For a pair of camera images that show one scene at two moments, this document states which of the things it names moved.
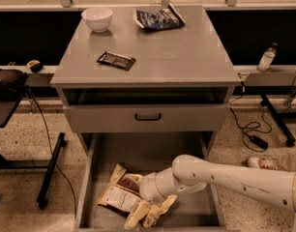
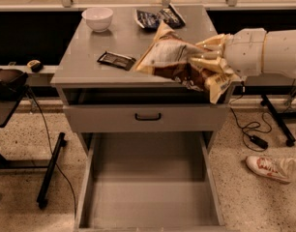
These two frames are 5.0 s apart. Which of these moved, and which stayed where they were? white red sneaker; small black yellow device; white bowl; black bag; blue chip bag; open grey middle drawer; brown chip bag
Moved: brown chip bag
Stayed: white bowl; white red sneaker; black bag; open grey middle drawer; blue chip bag; small black yellow device
